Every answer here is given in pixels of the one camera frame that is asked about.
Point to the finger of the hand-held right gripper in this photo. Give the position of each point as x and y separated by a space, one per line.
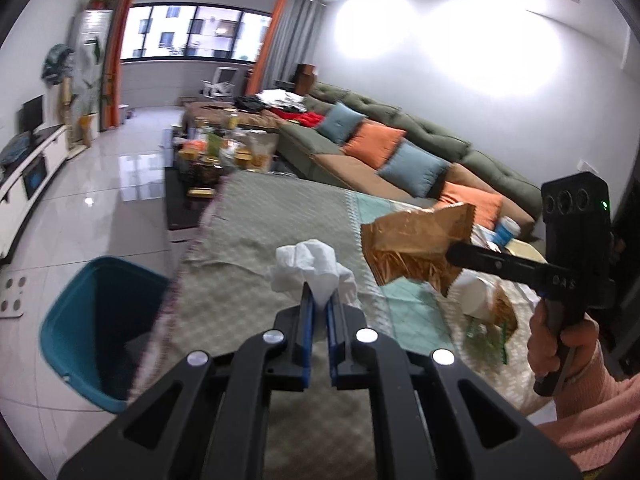
485 260

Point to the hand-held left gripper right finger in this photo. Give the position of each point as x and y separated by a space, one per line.
330 322

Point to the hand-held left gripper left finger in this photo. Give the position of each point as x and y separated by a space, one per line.
307 312

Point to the white paper cup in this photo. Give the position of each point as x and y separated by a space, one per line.
475 297

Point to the white tissue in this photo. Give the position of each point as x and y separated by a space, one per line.
310 260

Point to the brown snack packet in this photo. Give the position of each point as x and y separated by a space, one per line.
405 245

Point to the green snack packet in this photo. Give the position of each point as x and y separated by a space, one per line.
487 347

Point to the teal plastic bin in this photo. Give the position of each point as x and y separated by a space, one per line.
75 340

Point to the person's right hand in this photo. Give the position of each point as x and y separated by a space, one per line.
540 352

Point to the crumpled clear wrapper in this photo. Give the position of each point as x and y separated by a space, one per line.
485 239

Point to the pale yellow round object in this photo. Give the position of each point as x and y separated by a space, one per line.
525 251

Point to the small orange pillow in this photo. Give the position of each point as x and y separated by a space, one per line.
475 205

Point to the orange snack packet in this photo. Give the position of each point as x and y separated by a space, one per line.
506 312

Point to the green patterned tablecloth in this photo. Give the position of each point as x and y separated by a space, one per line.
280 210

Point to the large blue pillow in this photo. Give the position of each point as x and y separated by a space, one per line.
415 170

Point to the green sofa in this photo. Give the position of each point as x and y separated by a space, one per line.
440 135

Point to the brown sofa seat cover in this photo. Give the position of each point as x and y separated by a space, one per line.
345 167

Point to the large orange pillow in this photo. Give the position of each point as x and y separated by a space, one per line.
375 145

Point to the yellow flat box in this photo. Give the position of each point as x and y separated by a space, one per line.
201 192

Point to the black coffee table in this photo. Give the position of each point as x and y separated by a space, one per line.
182 210

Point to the clear bag of yellow snacks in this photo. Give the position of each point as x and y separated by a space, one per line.
262 152

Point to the dark glass jar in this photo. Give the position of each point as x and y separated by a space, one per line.
206 170

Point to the red cloth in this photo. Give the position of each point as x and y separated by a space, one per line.
310 120

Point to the small blue pillow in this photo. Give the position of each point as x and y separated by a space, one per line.
340 122

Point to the orange box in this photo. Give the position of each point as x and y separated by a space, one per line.
192 149

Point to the brown blanket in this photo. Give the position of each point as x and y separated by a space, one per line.
250 120

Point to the pile of clothes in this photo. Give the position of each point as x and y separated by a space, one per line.
272 100

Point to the dark wooden cabinet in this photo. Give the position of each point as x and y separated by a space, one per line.
305 77

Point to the white office chair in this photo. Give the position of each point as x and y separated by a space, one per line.
220 80

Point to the small white stool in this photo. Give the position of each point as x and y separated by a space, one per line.
124 112

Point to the orange curtain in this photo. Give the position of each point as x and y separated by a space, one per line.
267 40
115 60

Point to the grey curtain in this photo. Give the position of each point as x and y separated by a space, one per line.
295 35

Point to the leafy plant in yellow vase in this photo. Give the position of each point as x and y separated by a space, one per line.
86 130

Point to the white body scale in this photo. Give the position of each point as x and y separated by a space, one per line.
12 297

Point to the large window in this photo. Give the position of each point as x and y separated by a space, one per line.
200 32

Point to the white tv cabinet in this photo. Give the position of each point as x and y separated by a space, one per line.
45 152

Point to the woven floor stand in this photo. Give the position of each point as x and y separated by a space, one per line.
65 102

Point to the blue patterned pouch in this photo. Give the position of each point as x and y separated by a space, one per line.
15 149

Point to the black monitor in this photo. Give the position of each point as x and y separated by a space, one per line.
31 112

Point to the white standing air conditioner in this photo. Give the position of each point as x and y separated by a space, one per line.
92 35

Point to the grey teal draped cloth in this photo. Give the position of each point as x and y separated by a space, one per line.
57 62

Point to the white wall socket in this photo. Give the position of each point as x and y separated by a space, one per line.
585 165

